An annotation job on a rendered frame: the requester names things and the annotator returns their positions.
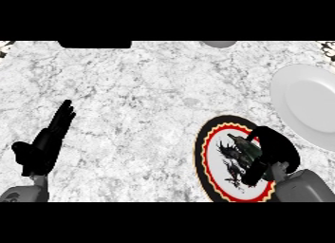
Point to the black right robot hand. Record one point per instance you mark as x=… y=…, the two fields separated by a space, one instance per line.
x=277 y=148

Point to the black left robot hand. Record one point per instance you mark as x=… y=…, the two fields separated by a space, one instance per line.
x=47 y=145

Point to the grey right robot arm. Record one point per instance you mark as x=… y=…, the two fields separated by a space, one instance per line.
x=305 y=186

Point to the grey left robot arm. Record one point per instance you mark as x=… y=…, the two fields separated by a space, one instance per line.
x=28 y=191

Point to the dark green eggplant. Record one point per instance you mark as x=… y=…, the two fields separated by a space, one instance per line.
x=247 y=148

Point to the black red rooster plate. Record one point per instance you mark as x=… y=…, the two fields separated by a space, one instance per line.
x=215 y=158

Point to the plain white plate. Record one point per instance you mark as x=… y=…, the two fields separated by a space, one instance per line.
x=312 y=106

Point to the black flat appliance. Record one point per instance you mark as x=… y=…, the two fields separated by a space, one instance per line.
x=95 y=44

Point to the grey round object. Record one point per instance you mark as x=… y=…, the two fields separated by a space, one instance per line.
x=218 y=43

